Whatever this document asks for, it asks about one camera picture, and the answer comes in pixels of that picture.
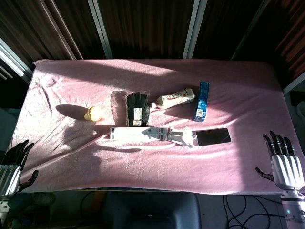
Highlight blue carton box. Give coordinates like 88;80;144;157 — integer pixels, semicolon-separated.
193;81;211;123

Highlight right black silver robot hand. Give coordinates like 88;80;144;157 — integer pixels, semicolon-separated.
255;130;305;191

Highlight black floor cables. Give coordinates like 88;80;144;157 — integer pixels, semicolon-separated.
223;194;286;229

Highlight small yellow toy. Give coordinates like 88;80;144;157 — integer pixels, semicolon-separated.
83;106;103;123

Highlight aluminium frame post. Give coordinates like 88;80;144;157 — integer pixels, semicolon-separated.
87;0;113;59
230;0;273;61
182;0;208;59

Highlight aluminium frame rail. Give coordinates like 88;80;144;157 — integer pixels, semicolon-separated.
283;71;305;95
0;37;33;77

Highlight black smartphone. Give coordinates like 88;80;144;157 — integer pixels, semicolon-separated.
195;127;232;147

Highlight black gloves in plastic bag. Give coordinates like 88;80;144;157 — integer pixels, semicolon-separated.
111;90;152;128

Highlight pink fleece table cloth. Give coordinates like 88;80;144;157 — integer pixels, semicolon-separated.
10;58;305;196

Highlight dark robot base seat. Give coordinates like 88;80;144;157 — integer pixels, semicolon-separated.
102;191;202;229

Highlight white plastic bracket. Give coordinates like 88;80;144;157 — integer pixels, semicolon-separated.
167;126;199;149

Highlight white cream bottle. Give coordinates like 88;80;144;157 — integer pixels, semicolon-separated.
150;88;195;110

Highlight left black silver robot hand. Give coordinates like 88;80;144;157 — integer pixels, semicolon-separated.
0;139;39;198

